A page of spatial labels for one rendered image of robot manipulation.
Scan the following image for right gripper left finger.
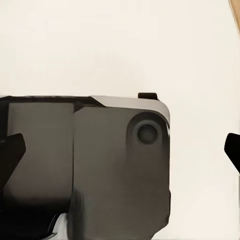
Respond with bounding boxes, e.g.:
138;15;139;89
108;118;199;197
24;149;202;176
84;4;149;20
0;133;26;193

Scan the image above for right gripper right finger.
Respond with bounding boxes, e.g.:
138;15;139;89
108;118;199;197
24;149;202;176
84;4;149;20
224;133;240;173

